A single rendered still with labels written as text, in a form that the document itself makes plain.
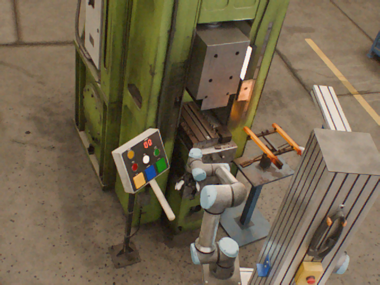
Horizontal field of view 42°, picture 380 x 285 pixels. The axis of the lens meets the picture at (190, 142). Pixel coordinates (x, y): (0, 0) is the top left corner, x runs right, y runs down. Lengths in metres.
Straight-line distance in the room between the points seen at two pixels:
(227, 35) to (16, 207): 2.23
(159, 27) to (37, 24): 3.76
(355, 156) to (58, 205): 2.80
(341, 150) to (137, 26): 1.76
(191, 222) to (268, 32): 1.64
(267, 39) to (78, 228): 2.06
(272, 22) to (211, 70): 0.54
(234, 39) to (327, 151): 1.29
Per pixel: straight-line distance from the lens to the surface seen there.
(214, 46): 2.98
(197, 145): 3.46
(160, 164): 3.18
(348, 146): 2.06
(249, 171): 3.75
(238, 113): 3.67
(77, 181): 4.43
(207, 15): 3.02
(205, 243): 2.70
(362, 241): 4.64
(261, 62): 3.47
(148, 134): 3.10
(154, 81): 3.11
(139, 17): 3.29
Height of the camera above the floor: 3.24
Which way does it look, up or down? 41 degrees down
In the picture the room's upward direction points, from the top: 12 degrees clockwise
